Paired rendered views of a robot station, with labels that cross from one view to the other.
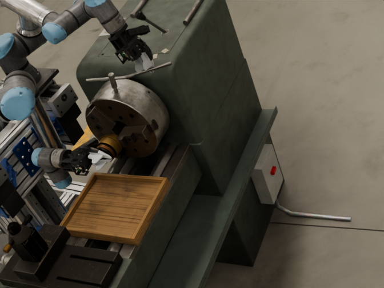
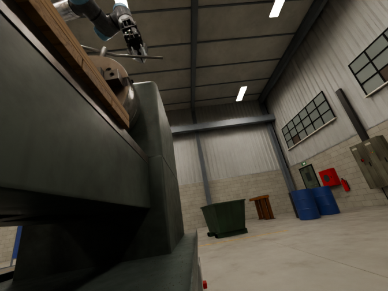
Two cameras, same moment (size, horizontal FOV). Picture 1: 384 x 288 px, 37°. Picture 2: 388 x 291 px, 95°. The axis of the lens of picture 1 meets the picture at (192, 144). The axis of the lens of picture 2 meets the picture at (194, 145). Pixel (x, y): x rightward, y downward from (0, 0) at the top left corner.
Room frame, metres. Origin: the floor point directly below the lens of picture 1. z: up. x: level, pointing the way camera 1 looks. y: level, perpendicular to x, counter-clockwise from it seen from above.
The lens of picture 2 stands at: (1.31, 0.28, 0.64)
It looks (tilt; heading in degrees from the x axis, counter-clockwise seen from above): 21 degrees up; 320
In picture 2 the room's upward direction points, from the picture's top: 9 degrees counter-clockwise
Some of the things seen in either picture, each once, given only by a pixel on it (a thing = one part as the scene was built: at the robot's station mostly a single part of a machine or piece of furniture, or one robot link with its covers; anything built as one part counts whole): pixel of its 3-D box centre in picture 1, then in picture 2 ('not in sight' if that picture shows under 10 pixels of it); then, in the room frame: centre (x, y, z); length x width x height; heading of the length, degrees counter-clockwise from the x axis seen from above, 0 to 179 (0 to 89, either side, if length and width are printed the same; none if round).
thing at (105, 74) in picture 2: (136, 133); (105, 79); (1.80, 0.18, 1.09); 0.12 x 0.11 x 0.05; 52
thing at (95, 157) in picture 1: (98, 158); not in sight; (1.74, 0.34, 1.10); 0.09 x 0.06 x 0.03; 52
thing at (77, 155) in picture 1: (76, 160); not in sight; (1.80, 0.43, 1.08); 0.12 x 0.09 x 0.08; 52
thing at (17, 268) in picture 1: (42, 251); not in sight; (1.50, 0.63, 1.00); 0.20 x 0.10 x 0.05; 142
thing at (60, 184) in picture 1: (58, 172); not in sight; (1.93, 0.55, 0.98); 0.11 x 0.08 x 0.11; 177
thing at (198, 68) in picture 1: (164, 63); (126, 145); (2.25, -0.03, 1.06); 0.59 x 0.48 x 0.39; 142
